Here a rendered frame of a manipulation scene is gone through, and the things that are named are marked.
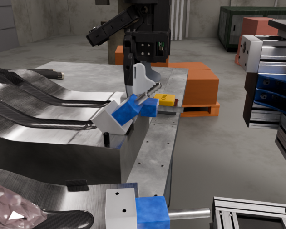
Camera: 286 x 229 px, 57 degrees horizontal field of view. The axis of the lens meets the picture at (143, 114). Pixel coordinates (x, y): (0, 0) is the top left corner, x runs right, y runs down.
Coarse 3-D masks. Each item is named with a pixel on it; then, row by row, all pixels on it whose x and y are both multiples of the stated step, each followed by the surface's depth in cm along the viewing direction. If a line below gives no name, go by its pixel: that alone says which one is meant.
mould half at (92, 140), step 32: (0, 96) 54; (32, 96) 60; (64, 96) 65; (96, 96) 64; (0, 128) 48; (32, 128) 49; (96, 128) 48; (0, 160) 48; (32, 160) 46; (64, 160) 45; (96, 160) 43; (128, 160) 48
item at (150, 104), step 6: (126, 96) 55; (120, 102) 55; (144, 102) 56; (150, 102) 56; (156, 102) 56; (144, 108) 55; (150, 108) 55; (156, 108) 55; (162, 108) 56; (168, 108) 56; (174, 108) 55; (180, 108) 55; (144, 114) 56; (150, 114) 55; (156, 114) 56
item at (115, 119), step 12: (156, 84) 43; (132, 96) 46; (144, 96) 44; (108, 108) 45; (120, 108) 44; (132, 108) 43; (96, 120) 45; (108, 120) 45; (120, 120) 45; (132, 120) 49; (108, 132) 46; (120, 132) 45
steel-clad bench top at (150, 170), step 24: (72, 72) 116; (96, 72) 116; (120, 72) 116; (168, 72) 116; (168, 120) 72; (144, 144) 60; (168, 144) 60; (144, 168) 52; (168, 168) 52; (144, 192) 46
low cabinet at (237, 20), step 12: (228, 12) 552; (240, 12) 527; (252, 12) 524; (264, 12) 520; (276, 12) 517; (228, 24) 542; (240, 24) 535; (228, 36) 549; (240, 36) 545; (228, 48) 562
